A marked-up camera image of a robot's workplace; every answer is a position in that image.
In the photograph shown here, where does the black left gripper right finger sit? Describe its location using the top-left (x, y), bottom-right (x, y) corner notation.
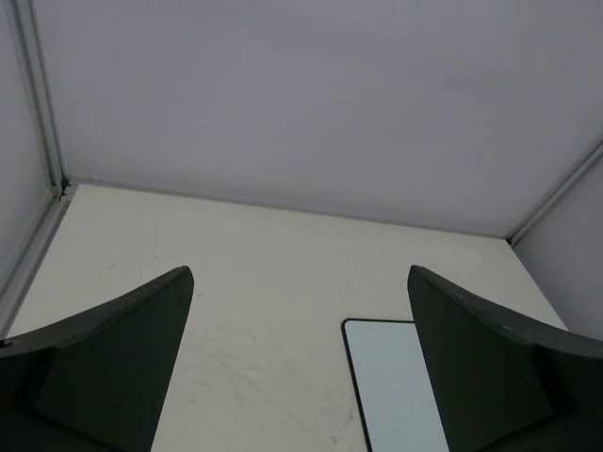
top-left (407, 266), bottom-right (602, 451)

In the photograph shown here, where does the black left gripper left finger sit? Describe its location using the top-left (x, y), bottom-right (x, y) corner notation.
top-left (1, 266), bottom-right (194, 451)

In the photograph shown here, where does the white whiteboard black frame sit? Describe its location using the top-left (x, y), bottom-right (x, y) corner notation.
top-left (341, 318), bottom-right (448, 451)

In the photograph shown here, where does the right aluminium frame post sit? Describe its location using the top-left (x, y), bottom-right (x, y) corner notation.
top-left (505, 135), bottom-right (602, 248)

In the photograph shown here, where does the aluminium frame post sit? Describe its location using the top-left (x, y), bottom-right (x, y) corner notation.
top-left (505, 135), bottom-right (602, 248)
top-left (2, 1), bottom-right (70, 199)

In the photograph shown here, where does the left aluminium frame post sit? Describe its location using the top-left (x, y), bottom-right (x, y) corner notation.
top-left (2, 1), bottom-right (70, 199)

